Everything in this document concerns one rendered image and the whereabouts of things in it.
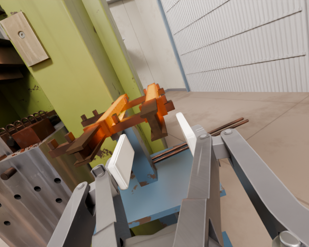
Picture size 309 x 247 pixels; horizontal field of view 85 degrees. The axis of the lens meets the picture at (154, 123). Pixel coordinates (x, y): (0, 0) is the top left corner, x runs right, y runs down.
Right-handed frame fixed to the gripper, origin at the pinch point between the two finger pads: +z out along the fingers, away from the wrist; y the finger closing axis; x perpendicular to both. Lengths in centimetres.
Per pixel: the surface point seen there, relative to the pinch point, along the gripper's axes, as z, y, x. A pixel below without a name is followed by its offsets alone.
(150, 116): 5.5, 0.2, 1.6
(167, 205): 16.7, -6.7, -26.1
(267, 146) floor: 111, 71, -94
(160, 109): 13.4, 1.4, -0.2
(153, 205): 18.1, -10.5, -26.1
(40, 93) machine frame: 88, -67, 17
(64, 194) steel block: 35, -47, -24
